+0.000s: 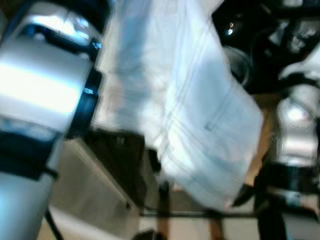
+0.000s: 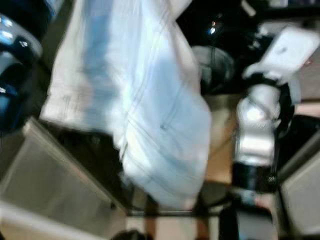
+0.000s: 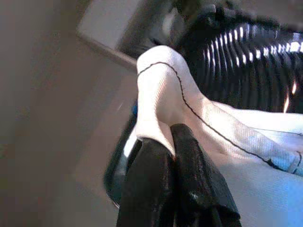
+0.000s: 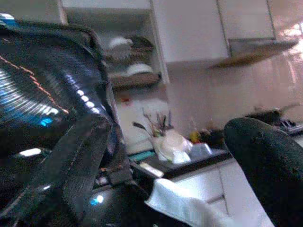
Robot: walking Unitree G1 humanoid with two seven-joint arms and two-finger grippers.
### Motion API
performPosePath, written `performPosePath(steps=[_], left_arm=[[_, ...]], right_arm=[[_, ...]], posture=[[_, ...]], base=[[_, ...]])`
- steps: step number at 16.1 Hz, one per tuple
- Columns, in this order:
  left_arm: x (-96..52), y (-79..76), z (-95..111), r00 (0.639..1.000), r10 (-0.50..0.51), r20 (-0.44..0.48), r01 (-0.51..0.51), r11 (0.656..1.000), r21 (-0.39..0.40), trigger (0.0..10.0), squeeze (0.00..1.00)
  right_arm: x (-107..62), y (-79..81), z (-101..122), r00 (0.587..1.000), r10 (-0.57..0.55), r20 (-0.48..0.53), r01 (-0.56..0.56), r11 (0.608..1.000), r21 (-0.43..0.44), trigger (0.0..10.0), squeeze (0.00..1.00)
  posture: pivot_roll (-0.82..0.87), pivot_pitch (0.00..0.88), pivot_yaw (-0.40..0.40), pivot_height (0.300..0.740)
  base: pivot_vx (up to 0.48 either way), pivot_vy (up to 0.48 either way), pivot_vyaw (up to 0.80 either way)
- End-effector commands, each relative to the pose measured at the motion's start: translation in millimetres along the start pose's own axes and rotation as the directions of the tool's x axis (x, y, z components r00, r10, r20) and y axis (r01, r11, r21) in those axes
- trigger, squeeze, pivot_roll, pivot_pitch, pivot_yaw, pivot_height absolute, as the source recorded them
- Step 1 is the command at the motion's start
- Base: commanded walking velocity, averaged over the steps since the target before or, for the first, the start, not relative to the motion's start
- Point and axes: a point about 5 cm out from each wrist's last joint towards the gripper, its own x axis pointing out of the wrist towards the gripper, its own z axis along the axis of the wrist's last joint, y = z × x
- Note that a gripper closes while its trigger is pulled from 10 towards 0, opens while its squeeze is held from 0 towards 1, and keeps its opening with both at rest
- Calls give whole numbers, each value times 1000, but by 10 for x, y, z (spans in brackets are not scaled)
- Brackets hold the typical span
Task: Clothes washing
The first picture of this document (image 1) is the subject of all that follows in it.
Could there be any white garment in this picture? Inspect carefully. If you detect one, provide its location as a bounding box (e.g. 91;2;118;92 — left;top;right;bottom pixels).
94;0;265;211

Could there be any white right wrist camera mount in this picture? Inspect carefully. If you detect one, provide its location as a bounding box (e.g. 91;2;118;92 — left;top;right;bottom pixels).
279;44;320;83

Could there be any grey laundry basket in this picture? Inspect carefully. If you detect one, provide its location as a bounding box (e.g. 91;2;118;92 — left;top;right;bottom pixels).
49;137;147;240

